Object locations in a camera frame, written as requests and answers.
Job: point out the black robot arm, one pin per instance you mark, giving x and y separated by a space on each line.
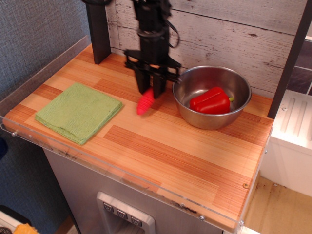
152 17

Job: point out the silver dispenser panel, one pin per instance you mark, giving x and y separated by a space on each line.
121 218

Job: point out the green folded towel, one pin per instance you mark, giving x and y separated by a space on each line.
78 112

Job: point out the yellow object bottom left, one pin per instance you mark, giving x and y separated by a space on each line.
25 229

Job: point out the red handled metal fork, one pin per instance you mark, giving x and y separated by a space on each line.
145 102

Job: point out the grey toy fridge cabinet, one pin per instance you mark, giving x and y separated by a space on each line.
80 186

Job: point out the stainless steel bowl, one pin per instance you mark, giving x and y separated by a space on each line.
198 80

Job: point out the dark vertical post left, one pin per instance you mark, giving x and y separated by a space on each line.
99 33

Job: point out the dark vertical post right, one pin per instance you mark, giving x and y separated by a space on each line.
291 60

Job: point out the red toy bell pepper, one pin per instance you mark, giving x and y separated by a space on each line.
214 101

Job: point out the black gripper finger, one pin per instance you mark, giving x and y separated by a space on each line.
142 79
159 84

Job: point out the clear acrylic table guard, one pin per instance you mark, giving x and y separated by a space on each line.
208 174

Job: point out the dark vertical post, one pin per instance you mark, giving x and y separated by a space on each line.
99 33
291 60

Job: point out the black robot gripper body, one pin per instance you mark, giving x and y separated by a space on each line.
153 58

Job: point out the white toy sink unit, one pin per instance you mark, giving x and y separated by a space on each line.
288 160

